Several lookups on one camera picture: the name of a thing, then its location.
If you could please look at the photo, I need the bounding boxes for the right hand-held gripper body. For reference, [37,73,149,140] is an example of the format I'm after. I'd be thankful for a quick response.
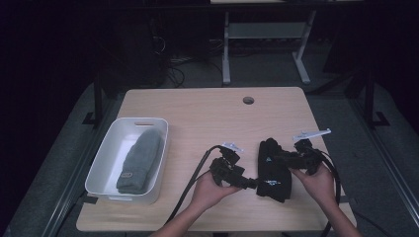
[293,128,332,176]

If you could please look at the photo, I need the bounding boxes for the grey knit mitten with label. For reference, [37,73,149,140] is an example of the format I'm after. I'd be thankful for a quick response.
[116,127,165,195]

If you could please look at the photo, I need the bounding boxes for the white plastic bin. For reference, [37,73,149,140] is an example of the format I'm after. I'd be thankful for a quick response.
[84,117,170,205]

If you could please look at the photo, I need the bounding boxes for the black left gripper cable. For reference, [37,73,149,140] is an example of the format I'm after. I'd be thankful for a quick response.
[164,144,229,225]

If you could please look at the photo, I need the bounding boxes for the grey metal table frame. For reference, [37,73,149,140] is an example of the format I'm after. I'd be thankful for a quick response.
[221,9,317,86]

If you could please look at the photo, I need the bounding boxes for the person's left hand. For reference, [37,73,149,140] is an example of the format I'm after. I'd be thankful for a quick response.
[191,171,242,212]

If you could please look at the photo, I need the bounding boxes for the person's right hand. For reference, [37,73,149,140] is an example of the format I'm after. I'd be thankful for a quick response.
[291,163,338,207]

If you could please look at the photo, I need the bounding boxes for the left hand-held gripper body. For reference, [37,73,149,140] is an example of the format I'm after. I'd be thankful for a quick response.
[209,142,246,186]

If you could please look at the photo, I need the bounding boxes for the black metal stand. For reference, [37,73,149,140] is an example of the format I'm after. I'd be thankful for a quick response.
[82,70,107,128]
[363,67,391,128]

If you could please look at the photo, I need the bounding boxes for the black glove with white print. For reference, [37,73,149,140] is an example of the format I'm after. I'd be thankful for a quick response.
[256,141,293,203]

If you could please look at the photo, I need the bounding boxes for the metal floor rail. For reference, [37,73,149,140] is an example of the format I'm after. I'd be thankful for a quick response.
[41,98,117,237]
[349,98,419,228]

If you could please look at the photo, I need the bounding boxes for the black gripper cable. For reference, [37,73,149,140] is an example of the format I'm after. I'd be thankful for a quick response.
[164,144,229,225]
[314,148,343,237]

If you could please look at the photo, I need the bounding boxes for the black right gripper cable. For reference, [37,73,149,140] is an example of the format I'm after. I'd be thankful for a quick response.
[314,148,343,237]

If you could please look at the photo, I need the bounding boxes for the black tape piece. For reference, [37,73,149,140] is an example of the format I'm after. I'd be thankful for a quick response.
[81,193,99,205]

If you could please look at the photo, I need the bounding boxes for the black floor cables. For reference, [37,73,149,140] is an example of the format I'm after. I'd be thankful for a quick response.
[149,19,225,89]

